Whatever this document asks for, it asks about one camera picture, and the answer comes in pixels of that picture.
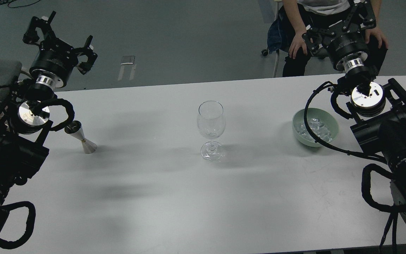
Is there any seated person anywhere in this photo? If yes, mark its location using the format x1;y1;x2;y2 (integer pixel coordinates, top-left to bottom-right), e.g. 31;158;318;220
282;0;388;77

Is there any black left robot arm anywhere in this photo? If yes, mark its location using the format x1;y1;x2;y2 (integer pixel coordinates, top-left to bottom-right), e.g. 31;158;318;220
0;11;97;249

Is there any ice cubes pile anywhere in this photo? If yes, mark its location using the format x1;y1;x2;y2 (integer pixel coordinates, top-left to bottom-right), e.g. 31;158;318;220
295;118;333;143

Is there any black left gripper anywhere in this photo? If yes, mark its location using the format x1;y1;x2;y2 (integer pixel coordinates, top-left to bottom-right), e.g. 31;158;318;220
23;11;97;88

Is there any metal floor plate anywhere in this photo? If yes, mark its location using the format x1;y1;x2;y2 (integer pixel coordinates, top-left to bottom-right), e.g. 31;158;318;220
120;55;135;65

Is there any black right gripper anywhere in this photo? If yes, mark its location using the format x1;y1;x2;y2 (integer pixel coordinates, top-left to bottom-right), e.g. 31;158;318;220
302;0;376;71

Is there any clear wine glass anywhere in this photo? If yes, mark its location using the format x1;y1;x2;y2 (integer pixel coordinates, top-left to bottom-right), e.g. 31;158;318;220
197;100;226;161

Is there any person right hand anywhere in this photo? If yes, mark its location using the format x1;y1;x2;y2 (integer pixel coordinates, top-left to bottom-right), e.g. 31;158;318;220
289;29;308;59

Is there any green bowl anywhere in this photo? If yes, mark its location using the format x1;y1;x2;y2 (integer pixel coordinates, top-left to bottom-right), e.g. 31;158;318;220
291;108;339;147

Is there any person left hand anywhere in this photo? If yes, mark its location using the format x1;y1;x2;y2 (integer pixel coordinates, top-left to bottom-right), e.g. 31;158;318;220
364;27;389;49

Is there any steel double jigger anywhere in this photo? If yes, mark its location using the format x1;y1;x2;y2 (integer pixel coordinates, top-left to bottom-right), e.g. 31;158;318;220
64;120;97;154

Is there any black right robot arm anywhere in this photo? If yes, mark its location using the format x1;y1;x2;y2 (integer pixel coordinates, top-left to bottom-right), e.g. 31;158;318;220
302;0;406;254

